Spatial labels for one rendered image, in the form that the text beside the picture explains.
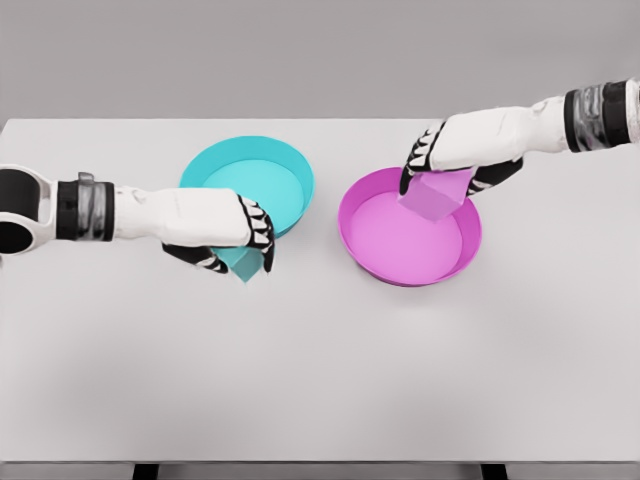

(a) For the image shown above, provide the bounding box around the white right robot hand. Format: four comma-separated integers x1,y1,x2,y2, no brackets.
399,108,524,199

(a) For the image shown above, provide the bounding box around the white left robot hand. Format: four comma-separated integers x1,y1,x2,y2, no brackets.
161,188,277,276

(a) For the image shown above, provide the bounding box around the cyan block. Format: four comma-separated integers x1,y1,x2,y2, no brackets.
208,245,266,285

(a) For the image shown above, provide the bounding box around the pink block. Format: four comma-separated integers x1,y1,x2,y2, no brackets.
398,168,474,224

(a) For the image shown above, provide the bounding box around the cyan round plate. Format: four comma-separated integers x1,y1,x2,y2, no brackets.
178,135,316,240

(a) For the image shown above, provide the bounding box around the magenta round plate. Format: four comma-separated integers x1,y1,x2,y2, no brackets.
337,167,483,288

